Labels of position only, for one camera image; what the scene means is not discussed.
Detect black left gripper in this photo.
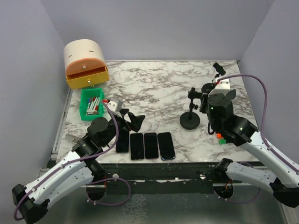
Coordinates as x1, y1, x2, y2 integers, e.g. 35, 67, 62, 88
101, 109, 145, 147

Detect tall black phone stand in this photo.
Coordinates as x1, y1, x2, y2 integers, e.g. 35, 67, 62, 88
179, 87, 204, 130

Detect short black phone stand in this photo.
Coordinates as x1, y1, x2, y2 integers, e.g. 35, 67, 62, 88
201, 63, 226, 94

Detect black phone with white edge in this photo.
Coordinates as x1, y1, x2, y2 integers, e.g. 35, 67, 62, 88
130, 133, 144, 161

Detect black phone with pink edge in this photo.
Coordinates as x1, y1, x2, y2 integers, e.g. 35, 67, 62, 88
144, 133, 159, 159

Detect brown round base phone stand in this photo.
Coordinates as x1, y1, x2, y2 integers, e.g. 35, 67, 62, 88
225, 89, 236, 100

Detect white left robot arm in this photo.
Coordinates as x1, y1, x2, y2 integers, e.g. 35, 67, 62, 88
12, 109, 145, 224

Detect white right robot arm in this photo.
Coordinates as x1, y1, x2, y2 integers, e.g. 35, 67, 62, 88
200, 91, 299, 208

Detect orange capped marker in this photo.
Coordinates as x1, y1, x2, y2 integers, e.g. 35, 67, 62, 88
216, 133, 223, 139

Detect green capped marker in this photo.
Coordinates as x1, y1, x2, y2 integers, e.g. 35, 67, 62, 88
218, 139, 227, 145

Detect markers in green bin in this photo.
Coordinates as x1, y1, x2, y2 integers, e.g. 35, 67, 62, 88
85, 97, 100, 115

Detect green plastic bin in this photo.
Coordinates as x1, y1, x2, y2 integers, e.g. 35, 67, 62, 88
79, 88, 105, 121

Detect beige and orange drawer box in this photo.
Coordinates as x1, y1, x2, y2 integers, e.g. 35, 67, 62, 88
64, 39, 110, 90

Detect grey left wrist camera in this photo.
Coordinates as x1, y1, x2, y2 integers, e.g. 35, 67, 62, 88
107, 98, 123, 112

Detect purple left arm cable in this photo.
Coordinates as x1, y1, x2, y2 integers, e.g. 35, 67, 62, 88
13, 99, 131, 221

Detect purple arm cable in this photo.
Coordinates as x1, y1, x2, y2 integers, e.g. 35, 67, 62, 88
214, 74, 299, 203
13, 99, 131, 221

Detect black mounting rail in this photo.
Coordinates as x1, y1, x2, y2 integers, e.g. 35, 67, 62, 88
46, 161, 246, 194

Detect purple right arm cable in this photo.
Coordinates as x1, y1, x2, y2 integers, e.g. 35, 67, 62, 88
214, 74, 299, 203

